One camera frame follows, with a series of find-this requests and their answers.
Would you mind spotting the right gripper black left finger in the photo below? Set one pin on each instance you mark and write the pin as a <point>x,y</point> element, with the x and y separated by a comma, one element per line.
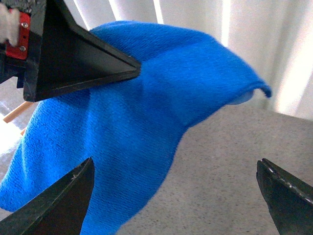
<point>58,210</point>

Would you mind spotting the black red left gripper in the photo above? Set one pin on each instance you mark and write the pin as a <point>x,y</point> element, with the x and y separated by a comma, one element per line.
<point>51,55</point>

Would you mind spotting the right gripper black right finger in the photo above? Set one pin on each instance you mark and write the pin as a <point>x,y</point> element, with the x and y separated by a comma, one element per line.
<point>289,199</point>

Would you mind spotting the blue microfiber cloth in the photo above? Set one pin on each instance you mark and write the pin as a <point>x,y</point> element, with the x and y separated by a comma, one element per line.
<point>131,129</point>

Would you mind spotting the white wooden towel rack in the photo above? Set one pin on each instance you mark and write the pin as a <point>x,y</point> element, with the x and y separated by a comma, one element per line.
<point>8,130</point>

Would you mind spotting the white pleated curtain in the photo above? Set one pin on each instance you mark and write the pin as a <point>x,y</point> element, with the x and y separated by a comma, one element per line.
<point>275,37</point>

